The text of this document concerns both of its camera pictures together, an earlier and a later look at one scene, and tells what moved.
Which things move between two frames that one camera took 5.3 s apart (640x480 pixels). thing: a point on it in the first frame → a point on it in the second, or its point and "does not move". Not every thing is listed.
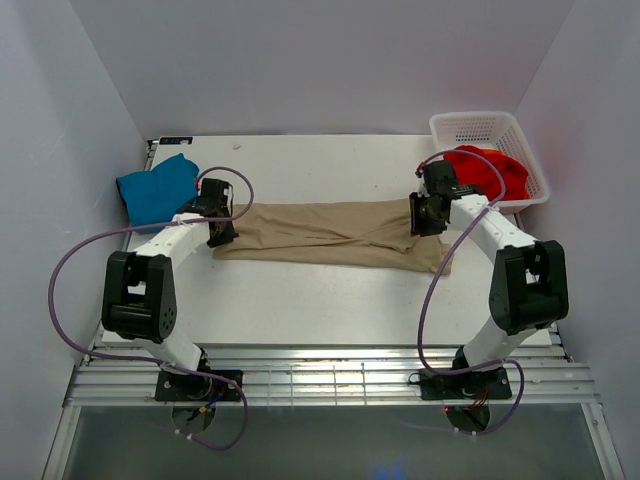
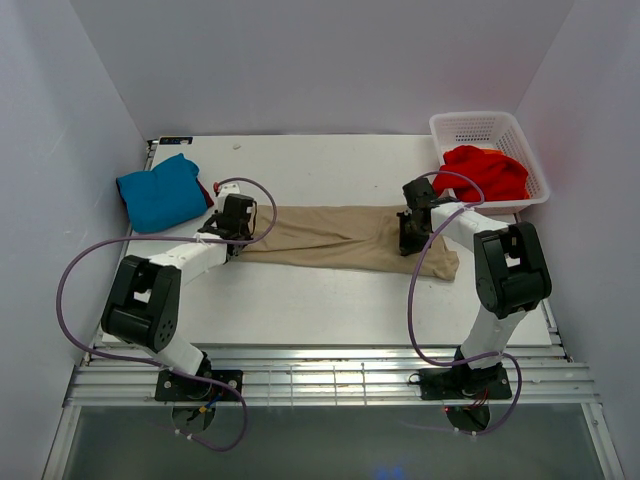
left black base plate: x=190 y=387 does not move
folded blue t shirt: x=157 y=195 does not move
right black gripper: x=423 y=215 → x=409 y=236
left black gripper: x=223 y=232 → x=236 y=247
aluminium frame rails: x=326 y=376 does not move
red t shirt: x=477 y=177 does not move
